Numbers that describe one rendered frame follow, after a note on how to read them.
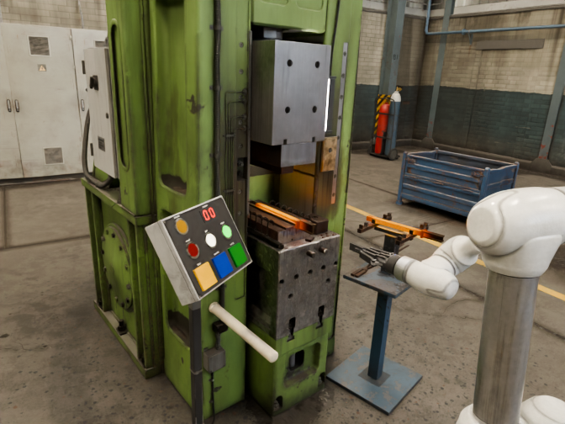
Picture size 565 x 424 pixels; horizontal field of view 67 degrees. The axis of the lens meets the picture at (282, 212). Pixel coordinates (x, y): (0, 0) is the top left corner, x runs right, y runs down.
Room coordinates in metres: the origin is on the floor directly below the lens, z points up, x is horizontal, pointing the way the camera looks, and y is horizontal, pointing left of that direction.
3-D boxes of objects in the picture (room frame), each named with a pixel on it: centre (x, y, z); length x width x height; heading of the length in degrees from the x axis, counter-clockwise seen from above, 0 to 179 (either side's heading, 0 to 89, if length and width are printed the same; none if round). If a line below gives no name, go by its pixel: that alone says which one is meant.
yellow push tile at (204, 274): (1.26, 0.24, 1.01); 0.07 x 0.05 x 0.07; 155
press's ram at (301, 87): (2.01, 0.04, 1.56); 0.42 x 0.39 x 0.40; 40
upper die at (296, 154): (1.98, 0.07, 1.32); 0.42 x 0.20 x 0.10; 40
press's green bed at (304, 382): (2.03, 0.04, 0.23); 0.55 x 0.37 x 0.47; 40
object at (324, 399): (1.79, -0.09, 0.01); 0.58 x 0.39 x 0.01; 130
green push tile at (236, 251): (1.44, 0.16, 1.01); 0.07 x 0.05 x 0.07; 155
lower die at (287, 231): (1.98, 0.07, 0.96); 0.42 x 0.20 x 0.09; 40
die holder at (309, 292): (2.03, 0.04, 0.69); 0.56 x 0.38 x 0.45; 40
